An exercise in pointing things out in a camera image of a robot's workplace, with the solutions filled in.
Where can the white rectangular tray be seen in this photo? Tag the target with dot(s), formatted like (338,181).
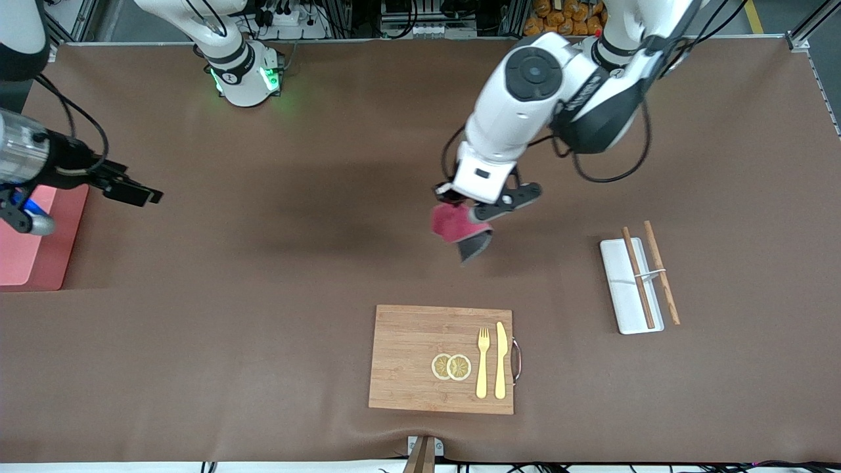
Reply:
(617,276)

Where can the yellow knife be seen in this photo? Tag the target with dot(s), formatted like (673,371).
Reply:
(500,361)

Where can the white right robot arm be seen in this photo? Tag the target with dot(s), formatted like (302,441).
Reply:
(243,85)

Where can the orange packaged goods pile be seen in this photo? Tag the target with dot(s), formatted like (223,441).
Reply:
(565,20)

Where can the lemon slice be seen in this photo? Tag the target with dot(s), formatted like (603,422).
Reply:
(439,366)
(460,367)

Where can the white power strip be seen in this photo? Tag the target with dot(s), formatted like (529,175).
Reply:
(289,20)

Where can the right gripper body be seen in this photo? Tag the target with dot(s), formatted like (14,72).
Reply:
(68,161)

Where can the aluminium frame post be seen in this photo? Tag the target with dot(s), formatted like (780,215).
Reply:
(811,29)
(72,20)

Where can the red and black cloth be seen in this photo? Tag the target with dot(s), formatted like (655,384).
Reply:
(453,226)

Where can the yellow fork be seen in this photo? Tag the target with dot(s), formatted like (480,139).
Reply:
(483,368)

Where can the bamboo cutting board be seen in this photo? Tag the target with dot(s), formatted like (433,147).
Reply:
(407,358)

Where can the small white chopstick rest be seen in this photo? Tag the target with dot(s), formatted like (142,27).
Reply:
(650,274)

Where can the white bracket with brown bar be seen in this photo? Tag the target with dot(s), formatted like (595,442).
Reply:
(424,453)

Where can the pink plastic bin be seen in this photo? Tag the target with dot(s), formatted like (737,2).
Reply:
(39,249)

